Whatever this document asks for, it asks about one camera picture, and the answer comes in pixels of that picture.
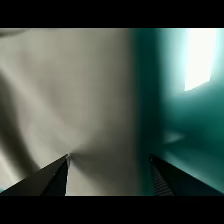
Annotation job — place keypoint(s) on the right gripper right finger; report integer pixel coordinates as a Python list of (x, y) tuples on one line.
[(180, 181)]

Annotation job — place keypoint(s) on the brown T-shirt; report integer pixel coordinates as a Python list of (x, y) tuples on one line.
[(66, 100)]

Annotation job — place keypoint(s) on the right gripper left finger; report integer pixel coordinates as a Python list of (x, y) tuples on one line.
[(46, 180)]

